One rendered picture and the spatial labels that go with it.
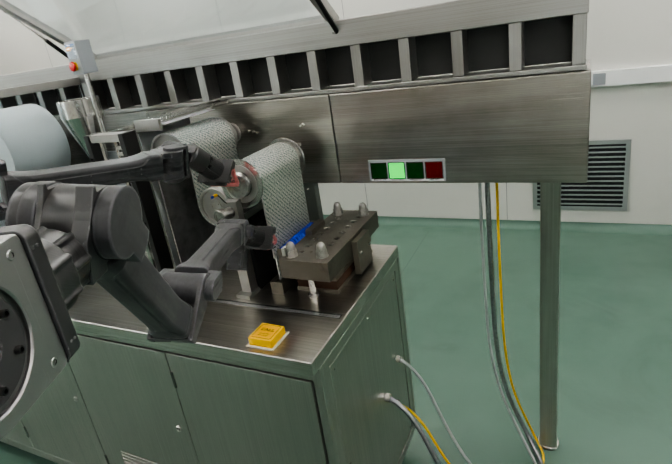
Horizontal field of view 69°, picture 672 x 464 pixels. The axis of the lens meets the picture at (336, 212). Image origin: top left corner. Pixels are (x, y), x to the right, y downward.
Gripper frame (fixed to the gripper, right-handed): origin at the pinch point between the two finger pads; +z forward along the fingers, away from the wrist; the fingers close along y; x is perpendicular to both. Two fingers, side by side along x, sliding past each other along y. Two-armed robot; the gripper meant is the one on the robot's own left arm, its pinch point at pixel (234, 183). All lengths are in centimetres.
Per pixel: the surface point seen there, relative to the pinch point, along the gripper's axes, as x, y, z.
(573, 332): -9, 89, 183
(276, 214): -3.8, 5.5, 15.6
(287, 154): 16.3, 4.2, 16.3
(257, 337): -39.9, 14.8, 5.3
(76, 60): 32, -56, -20
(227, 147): 18.4, -18.6, 14.7
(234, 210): -6.1, -2.8, 6.3
